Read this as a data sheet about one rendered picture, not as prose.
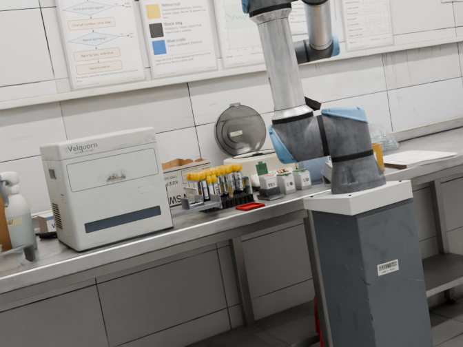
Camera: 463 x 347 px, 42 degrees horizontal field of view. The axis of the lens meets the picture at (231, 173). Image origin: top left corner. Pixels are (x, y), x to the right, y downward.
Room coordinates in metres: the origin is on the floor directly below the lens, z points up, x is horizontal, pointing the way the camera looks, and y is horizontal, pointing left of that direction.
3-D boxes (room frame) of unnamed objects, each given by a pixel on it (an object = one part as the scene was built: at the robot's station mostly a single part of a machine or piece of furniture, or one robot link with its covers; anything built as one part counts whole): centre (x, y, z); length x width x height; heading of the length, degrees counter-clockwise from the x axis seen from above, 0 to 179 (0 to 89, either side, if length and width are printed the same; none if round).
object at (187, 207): (1.77, 0.15, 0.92); 0.21 x 0.07 x 0.05; 117
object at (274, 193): (1.94, -0.11, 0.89); 0.09 x 0.05 x 0.04; 24
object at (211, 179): (1.93, 0.03, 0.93); 0.17 x 0.09 x 0.11; 117
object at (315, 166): (2.10, -0.29, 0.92); 0.10 x 0.07 x 0.10; 112
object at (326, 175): (2.00, -0.34, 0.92); 0.13 x 0.07 x 0.08; 27
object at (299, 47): (1.98, -0.25, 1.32); 0.11 x 0.11 x 0.08; 83
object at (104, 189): (1.77, 0.36, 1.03); 0.31 x 0.27 x 0.30; 117
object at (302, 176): (2.01, -0.23, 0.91); 0.05 x 0.04 x 0.07; 27
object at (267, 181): (1.94, -0.11, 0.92); 0.05 x 0.04 x 0.06; 24
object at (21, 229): (1.74, 0.64, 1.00); 0.09 x 0.08 x 0.24; 27
